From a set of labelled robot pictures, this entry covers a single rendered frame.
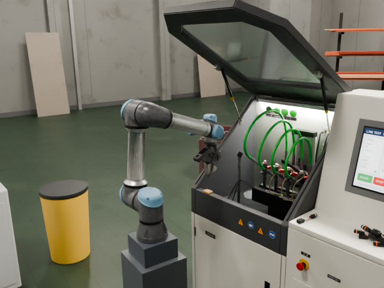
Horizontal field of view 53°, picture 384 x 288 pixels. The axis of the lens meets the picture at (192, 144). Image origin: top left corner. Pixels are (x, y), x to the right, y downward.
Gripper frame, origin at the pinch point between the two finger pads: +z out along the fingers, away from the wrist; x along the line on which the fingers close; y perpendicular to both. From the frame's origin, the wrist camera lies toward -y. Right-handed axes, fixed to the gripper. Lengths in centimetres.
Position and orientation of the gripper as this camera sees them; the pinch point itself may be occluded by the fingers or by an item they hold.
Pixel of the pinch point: (207, 175)
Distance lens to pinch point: 224.6
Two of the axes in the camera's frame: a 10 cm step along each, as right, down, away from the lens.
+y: 7.7, -1.8, 6.2
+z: 0.2, 9.6, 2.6
